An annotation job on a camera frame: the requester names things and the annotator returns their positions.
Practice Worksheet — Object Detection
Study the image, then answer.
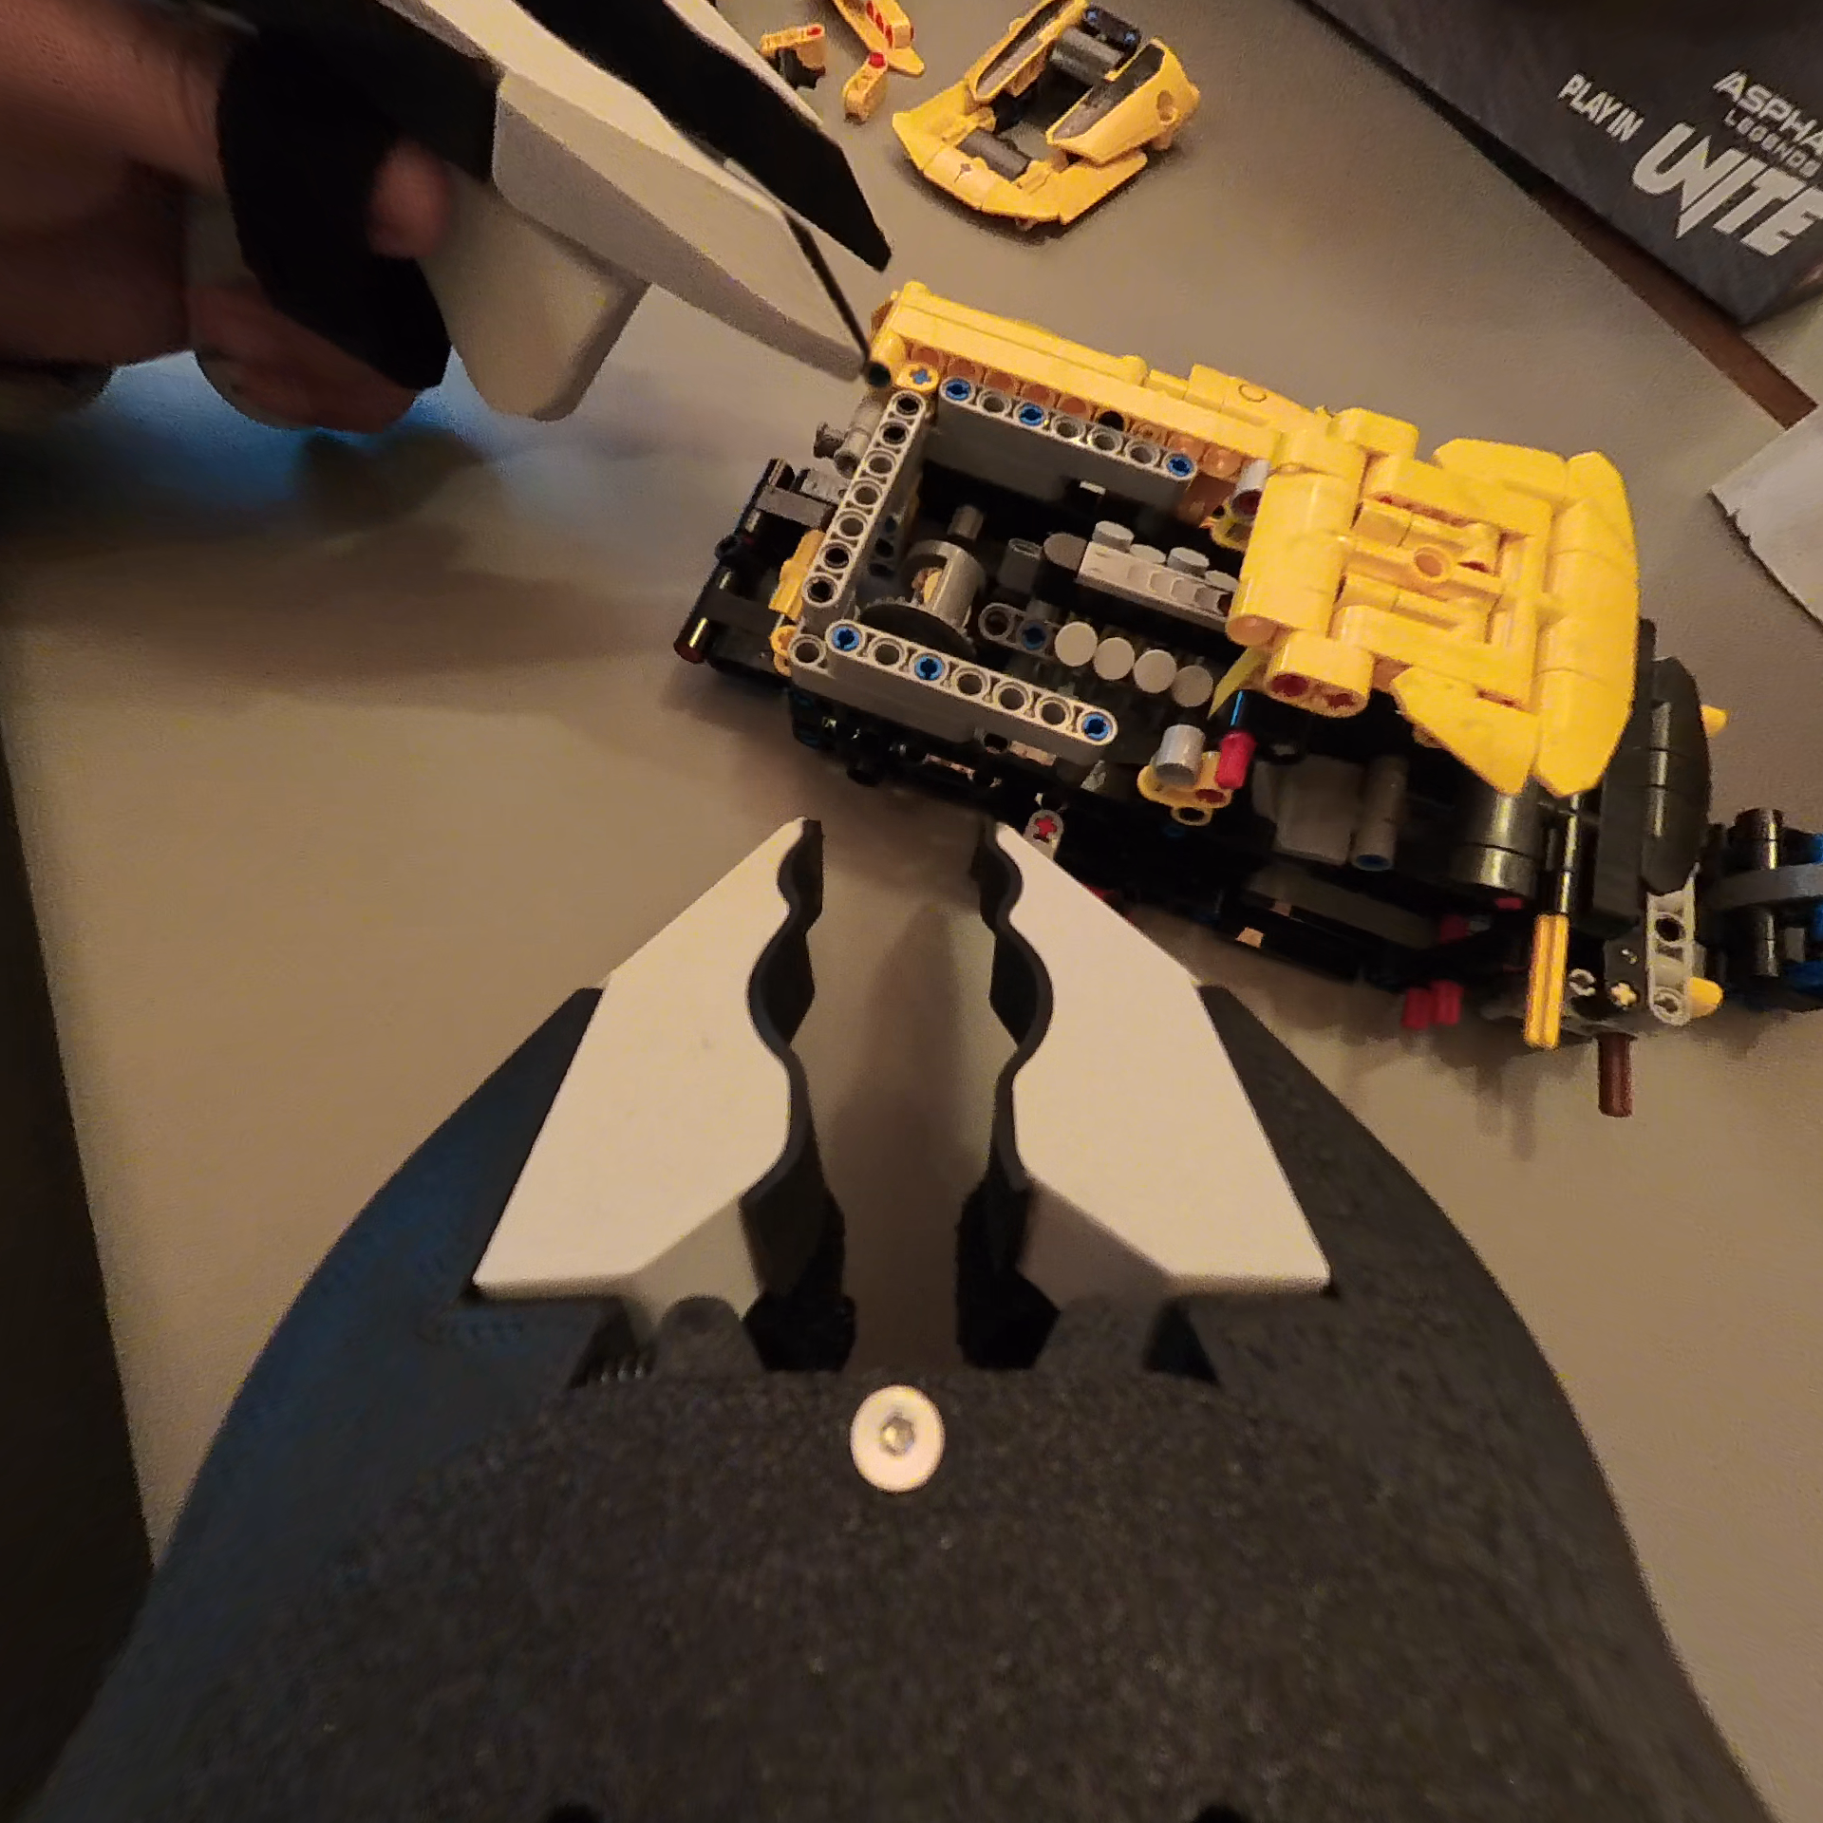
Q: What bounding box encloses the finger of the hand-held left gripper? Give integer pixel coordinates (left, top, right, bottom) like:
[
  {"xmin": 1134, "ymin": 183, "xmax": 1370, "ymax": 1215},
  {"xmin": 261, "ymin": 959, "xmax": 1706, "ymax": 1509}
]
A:
[
  {"xmin": 385, "ymin": 0, "xmax": 875, "ymax": 373},
  {"xmin": 542, "ymin": 0, "xmax": 893, "ymax": 275}
]

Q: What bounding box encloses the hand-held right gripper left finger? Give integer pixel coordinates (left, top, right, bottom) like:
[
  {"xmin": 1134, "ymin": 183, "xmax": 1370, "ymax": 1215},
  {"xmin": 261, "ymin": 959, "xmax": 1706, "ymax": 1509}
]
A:
[{"xmin": 471, "ymin": 820, "xmax": 850, "ymax": 1363}]

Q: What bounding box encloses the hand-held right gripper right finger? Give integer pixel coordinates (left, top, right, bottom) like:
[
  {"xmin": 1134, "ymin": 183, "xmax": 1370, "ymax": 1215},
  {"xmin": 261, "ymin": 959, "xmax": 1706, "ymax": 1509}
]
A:
[{"xmin": 963, "ymin": 827, "xmax": 1335, "ymax": 1363}]

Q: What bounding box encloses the thin black toy axle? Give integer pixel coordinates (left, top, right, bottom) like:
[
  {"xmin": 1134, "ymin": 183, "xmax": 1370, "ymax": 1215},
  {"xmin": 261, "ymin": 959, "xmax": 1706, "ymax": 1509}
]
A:
[{"xmin": 791, "ymin": 223, "xmax": 875, "ymax": 380}]

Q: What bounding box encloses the yellow toy car chassis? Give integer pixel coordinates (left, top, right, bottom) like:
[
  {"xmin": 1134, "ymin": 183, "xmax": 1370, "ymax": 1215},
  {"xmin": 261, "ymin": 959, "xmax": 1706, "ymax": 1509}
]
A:
[{"xmin": 674, "ymin": 281, "xmax": 1823, "ymax": 1113}]

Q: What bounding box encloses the grey desk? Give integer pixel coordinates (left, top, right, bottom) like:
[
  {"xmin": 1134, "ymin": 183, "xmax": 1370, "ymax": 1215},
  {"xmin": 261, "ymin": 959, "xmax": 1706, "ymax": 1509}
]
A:
[{"xmin": 0, "ymin": 0, "xmax": 1823, "ymax": 1823}]

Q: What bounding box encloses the person's left hand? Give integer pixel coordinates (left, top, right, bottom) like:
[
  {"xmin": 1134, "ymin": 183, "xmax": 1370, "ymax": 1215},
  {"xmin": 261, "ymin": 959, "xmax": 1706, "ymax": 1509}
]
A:
[{"xmin": 0, "ymin": 0, "xmax": 458, "ymax": 435}]

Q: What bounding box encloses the yellow toy car hood panel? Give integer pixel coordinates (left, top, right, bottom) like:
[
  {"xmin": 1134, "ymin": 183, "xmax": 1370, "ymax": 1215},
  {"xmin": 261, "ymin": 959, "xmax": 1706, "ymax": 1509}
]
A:
[{"xmin": 891, "ymin": 0, "xmax": 1200, "ymax": 231}]

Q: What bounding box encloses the toy car set box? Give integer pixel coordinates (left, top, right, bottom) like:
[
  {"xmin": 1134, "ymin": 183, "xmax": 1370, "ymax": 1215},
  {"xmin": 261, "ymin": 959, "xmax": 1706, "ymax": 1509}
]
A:
[{"xmin": 1311, "ymin": 0, "xmax": 1823, "ymax": 322}]

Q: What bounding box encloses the toy car instruction booklet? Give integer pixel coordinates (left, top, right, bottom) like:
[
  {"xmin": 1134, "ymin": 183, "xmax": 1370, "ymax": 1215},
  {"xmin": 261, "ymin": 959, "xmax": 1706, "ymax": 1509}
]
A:
[{"xmin": 1709, "ymin": 415, "xmax": 1823, "ymax": 617}]

